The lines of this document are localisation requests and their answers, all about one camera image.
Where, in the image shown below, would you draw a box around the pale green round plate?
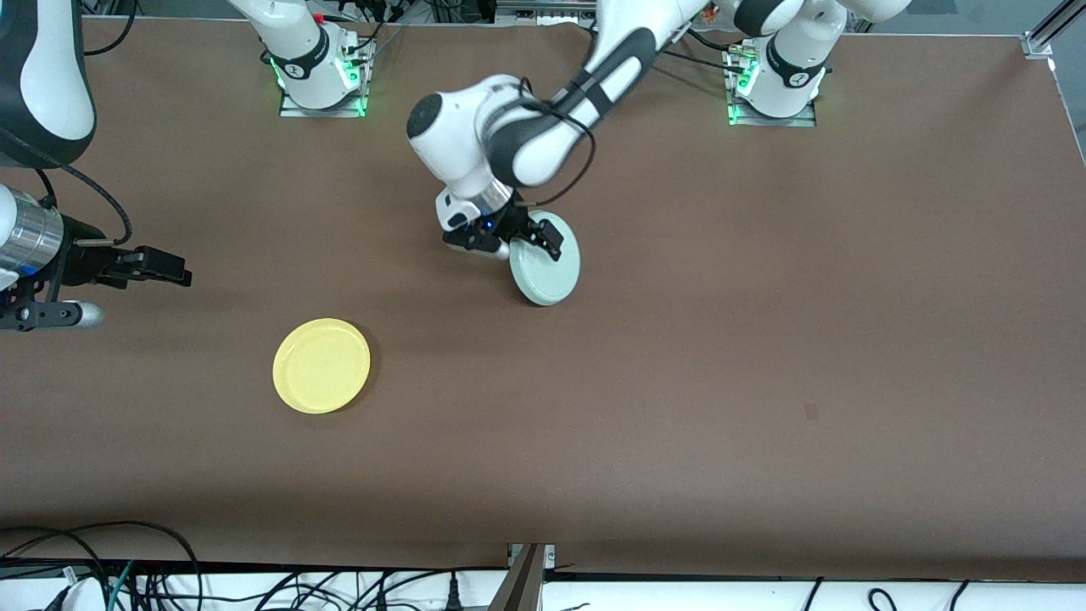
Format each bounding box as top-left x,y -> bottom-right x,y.
508,210 -> 583,307

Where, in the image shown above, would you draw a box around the yellow round plate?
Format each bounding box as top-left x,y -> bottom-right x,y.
272,318 -> 372,415

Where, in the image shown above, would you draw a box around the brown table cover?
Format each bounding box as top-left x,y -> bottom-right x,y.
0,17 -> 1086,571

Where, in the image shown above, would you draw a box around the aluminium profile beam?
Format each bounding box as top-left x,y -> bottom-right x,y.
488,543 -> 557,611

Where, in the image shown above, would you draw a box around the aluminium table corner profile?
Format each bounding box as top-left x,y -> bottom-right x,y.
1022,0 -> 1086,60

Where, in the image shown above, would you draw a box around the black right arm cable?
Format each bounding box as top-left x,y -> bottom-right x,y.
34,163 -> 134,249

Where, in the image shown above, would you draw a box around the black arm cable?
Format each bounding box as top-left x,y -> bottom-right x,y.
516,76 -> 596,207
34,163 -> 134,249

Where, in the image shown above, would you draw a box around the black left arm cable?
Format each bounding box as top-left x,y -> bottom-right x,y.
516,76 -> 596,207

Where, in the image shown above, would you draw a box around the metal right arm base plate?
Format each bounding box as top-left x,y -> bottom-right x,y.
280,38 -> 368,118

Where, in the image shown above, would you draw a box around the long black table cable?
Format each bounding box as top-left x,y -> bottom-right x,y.
662,47 -> 735,73

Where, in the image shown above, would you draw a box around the large black looped cable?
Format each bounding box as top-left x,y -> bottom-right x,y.
0,519 -> 203,611

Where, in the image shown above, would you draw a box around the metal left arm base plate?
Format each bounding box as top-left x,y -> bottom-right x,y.
727,47 -> 818,128

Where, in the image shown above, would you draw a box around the short black table cable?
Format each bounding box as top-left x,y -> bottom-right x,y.
689,27 -> 747,53

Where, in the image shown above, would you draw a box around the green cable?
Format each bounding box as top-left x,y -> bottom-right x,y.
105,560 -> 137,611

